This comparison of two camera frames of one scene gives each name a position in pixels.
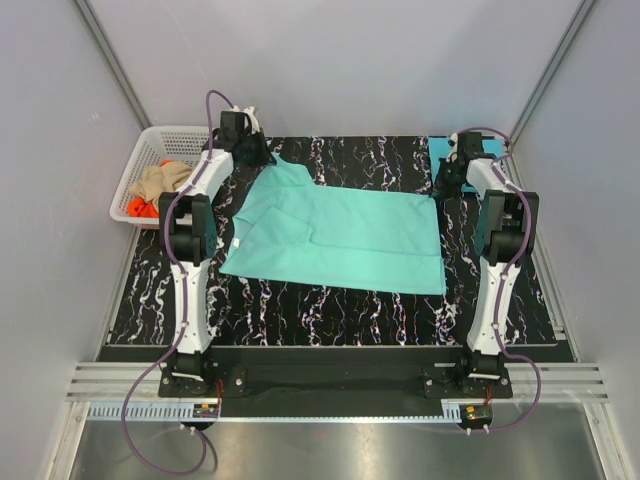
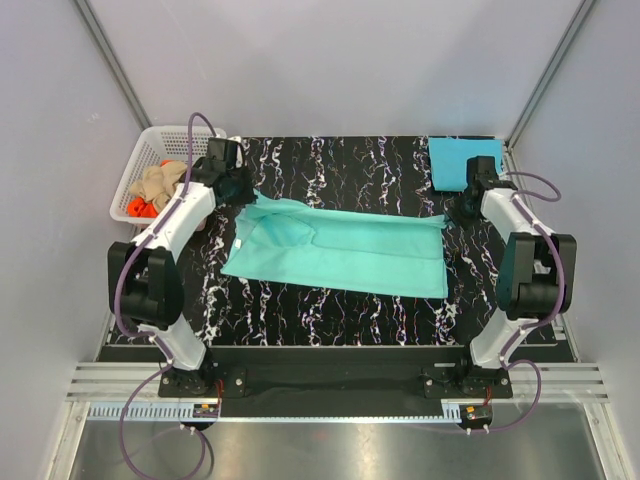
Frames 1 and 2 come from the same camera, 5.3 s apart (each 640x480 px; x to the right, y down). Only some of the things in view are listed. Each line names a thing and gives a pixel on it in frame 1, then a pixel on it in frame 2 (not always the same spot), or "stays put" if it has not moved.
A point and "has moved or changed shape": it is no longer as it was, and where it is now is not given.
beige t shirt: [158, 180] stays put
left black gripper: [264, 153] to [248, 193]
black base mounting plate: [335, 381] stays put
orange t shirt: [138, 207] stays put
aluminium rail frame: [132, 391] stays put
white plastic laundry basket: [151, 146] stays put
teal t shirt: [288, 228] has moved or changed shape
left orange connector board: [206, 411] stays put
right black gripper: [441, 191] to [454, 216]
